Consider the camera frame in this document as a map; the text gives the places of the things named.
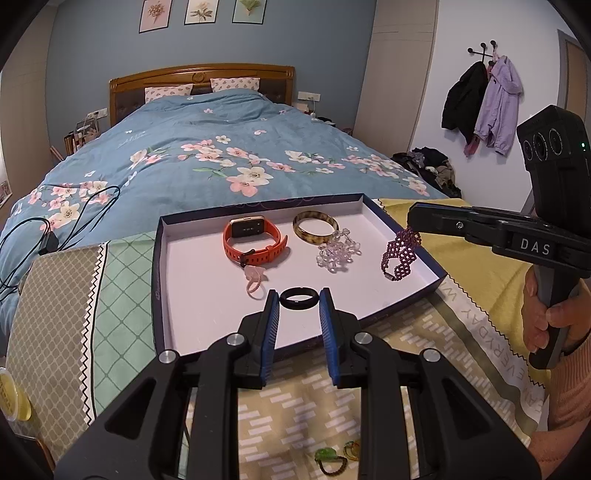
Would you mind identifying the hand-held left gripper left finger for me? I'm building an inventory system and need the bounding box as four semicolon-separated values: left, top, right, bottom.
54;290;281;480

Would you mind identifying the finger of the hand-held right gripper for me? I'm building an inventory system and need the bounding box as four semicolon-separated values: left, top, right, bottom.
410;202;497;221
407;210;513;254

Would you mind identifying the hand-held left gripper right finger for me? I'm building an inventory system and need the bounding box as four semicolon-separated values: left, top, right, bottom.
318;288;541;480

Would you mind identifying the black ring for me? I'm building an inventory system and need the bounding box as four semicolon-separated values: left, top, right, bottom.
280;287;319;311

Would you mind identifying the purple bead bracelet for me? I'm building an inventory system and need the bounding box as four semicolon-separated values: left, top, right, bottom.
380;227;422;281

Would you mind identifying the pink hair clip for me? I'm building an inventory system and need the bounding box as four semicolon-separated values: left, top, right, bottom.
243;264;269;301

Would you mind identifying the navy shallow box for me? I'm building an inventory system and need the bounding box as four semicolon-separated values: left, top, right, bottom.
151;193;448;358

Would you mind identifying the clear crystal bead bracelet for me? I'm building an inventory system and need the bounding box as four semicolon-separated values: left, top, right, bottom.
316;228;362;273

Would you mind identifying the orange smart watch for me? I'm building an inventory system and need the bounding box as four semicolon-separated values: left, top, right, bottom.
223;215;289;267

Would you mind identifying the tortoiseshell bangle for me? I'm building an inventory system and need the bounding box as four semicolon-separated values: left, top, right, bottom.
293;211;339;244

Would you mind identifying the green ring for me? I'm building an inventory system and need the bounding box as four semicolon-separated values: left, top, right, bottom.
315;448;347;476

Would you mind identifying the person's right forearm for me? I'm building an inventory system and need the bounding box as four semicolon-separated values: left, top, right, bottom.
526;332;591;467

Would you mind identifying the person's right hand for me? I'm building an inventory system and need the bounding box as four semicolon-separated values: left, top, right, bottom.
523;272;591;354

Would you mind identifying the pile of dark clothes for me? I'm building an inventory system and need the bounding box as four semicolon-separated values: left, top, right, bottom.
392;147;462;199

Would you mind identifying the purple jacket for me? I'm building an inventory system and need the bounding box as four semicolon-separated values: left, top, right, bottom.
473;55;524;156

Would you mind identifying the black jacket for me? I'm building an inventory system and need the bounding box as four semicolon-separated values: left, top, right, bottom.
441;62;489;144

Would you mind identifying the beige wardrobe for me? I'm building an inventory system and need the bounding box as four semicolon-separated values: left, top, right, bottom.
353;0;439;153

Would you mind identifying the nightstand with dark items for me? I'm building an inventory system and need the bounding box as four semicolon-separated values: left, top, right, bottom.
295;102;352;136

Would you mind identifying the patchwork printed blanket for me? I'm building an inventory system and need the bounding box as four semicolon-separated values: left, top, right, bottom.
4;198;555;480

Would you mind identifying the blue floral duvet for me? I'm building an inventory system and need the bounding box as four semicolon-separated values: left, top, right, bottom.
0;89;451;358

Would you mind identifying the white patterned pillow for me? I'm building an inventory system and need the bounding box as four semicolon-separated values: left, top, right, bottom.
211;78;262;92
144;84;194;103

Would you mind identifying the wooden bed headboard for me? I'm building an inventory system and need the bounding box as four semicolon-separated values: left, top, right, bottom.
109;65;296;127

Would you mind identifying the green leaf framed picture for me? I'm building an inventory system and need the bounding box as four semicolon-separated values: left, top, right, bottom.
232;0;269;24

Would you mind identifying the nightstand with cosmetics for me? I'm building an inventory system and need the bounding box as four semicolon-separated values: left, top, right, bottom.
48;115;100;162

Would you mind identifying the pink flower framed picture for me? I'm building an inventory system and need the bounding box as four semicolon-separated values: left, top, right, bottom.
139;0;172;33

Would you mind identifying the black wall coat rack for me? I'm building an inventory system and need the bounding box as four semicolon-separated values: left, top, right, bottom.
466;41;502;63

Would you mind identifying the black cable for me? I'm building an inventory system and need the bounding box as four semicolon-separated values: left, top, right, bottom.
0;185;121;301

